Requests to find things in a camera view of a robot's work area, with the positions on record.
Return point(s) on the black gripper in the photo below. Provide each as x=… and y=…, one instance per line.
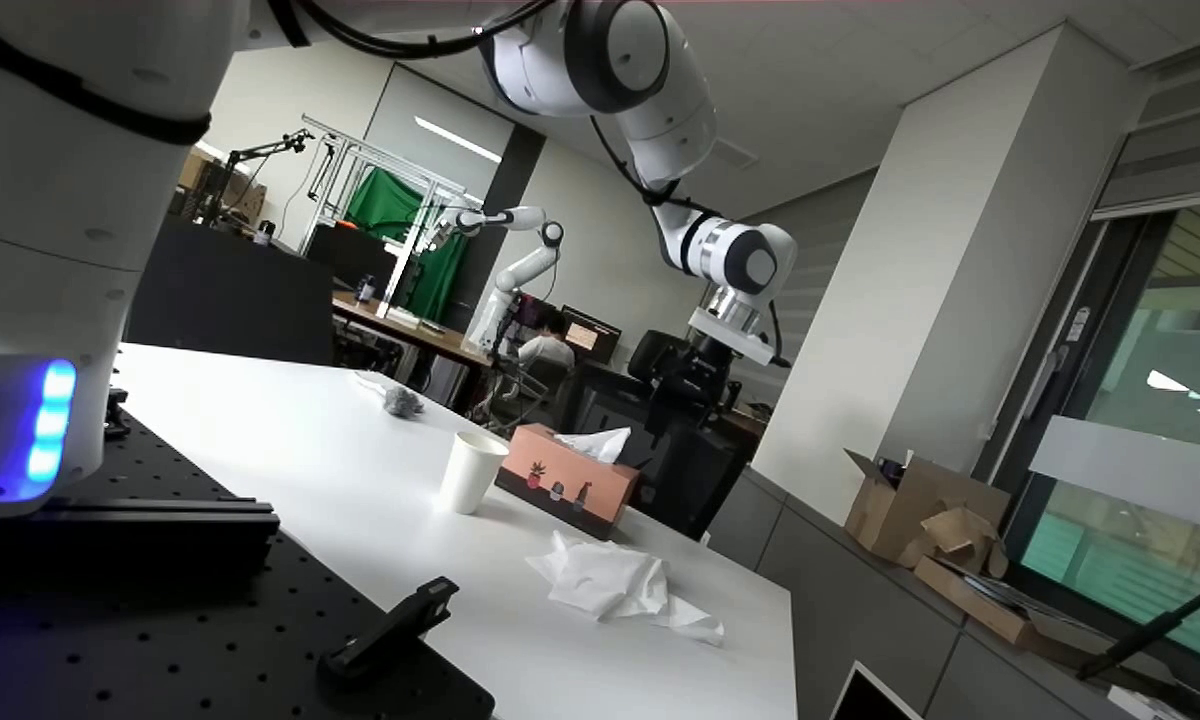
x=706, y=374

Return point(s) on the white tissue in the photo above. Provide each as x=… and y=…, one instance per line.
x=615, y=583
x=602, y=443

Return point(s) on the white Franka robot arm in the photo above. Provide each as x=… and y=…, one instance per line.
x=625, y=82

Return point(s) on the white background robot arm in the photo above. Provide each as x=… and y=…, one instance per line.
x=512, y=272

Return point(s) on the orange tissue box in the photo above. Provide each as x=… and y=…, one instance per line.
x=565, y=483

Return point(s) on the crumpled white tissue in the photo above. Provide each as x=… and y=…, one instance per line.
x=615, y=583

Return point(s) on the large open cardboard box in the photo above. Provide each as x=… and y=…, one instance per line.
x=914, y=512

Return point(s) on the small cardboard box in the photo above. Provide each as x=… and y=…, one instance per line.
x=963, y=542

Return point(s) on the flat cardboard box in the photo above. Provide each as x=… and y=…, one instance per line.
x=984, y=607

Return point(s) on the black office chair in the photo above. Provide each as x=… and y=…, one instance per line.
x=681, y=455

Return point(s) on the person in grey shirt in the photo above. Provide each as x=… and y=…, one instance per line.
x=547, y=359

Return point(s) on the grey low cabinet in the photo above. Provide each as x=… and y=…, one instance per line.
x=843, y=600

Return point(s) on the white paper cup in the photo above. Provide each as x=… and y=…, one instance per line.
x=471, y=475

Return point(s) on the wooden desk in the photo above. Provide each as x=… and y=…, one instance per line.
x=406, y=333

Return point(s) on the white framed dark screen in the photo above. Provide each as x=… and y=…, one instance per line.
x=875, y=698

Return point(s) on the white metal rack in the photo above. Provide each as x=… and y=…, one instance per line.
x=423, y=222

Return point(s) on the ceiling light strip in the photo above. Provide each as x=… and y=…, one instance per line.
x=459, y=142

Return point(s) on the green cloth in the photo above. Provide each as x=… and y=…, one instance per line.
x=386, y=201

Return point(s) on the black clamp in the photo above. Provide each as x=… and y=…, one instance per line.
x=390, y=624

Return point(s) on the black office partition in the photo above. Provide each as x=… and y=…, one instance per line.
x=224, y=292

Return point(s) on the black slanted rod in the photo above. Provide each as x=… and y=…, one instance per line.
x=1160, y=624

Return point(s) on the brown stacked boxes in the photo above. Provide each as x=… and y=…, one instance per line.
x=221, y=186

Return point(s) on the grey window blind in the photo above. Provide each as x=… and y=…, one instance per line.
x=1180, y=133

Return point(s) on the black mounting bar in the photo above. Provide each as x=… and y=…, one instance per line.
x=121, y=533

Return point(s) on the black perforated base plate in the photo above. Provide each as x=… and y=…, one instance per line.
x=163, y=624

